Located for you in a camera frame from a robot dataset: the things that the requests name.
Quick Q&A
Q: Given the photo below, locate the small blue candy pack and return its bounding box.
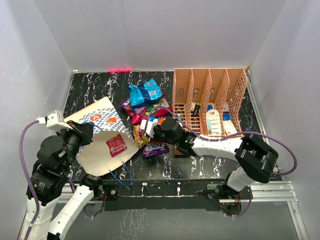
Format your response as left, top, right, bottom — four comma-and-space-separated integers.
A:
140, 117, 159, 131

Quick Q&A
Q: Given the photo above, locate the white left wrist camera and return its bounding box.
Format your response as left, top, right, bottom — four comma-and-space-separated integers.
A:
36, 110, 72, 132

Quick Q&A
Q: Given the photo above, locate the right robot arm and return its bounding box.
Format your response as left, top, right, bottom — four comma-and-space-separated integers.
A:
146, 118, 279, 200

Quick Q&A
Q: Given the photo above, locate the blue checkered paper bag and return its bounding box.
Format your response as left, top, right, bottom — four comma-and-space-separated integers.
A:
65, 97, 139, 177

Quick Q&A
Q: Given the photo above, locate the red white small box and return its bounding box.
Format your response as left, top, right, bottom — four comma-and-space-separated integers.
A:
223, 101, 230, 113

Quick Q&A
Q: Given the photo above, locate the blue snack bag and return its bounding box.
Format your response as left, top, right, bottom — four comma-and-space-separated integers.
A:
128, 79, 164, 108

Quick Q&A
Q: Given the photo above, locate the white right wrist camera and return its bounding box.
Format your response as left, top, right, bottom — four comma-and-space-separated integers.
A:
139, 118, 159, 138

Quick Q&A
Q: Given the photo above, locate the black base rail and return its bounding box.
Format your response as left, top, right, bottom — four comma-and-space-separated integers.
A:
102, 179, 223, 211

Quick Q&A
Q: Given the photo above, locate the green Fox's candy bag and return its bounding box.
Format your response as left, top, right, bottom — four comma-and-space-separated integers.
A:
143, 98, 170, 119

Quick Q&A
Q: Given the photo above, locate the white round tape roll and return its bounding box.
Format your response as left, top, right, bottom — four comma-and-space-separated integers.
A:
206, 109, 222, 136

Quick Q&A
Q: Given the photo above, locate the blue bag handle string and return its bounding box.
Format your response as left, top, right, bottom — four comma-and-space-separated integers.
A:
108, 161, 133, 188

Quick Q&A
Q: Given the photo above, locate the pink plastic file organizer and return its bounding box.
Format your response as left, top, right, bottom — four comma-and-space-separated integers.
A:
171, 68, 248, 137

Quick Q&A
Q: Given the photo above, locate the red flat snack packet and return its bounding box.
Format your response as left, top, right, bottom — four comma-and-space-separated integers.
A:
105, 134, 127, 158

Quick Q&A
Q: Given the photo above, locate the orange Fox's candy bag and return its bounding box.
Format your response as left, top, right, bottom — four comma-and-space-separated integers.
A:
133, 124, 152, 149

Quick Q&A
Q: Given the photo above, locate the pink snack bag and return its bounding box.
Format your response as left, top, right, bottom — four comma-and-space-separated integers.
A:
124, 96, 173, 125

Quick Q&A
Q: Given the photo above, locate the black marker pen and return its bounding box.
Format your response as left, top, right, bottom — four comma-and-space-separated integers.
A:
192, 102, 201, 117

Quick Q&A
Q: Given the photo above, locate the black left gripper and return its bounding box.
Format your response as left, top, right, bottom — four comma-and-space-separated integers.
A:
56, 118, 95, 171

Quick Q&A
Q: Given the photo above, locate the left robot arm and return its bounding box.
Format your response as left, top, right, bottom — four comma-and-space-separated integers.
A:
19, 117, 104, 240

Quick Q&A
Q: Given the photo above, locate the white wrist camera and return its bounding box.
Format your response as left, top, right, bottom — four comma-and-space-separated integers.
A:
36, 110, 72, 132
139, 118, 159, 138

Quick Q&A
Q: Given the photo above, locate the purple Fox's candy bag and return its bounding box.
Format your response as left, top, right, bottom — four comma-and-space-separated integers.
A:
118, 97, 147, 117

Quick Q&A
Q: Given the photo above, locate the blue plastic case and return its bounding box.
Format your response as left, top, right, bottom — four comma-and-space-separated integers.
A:
222, 112, 232, 121

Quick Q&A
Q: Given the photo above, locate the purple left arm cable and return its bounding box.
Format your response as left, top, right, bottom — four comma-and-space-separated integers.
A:
19, 119, 41, 240

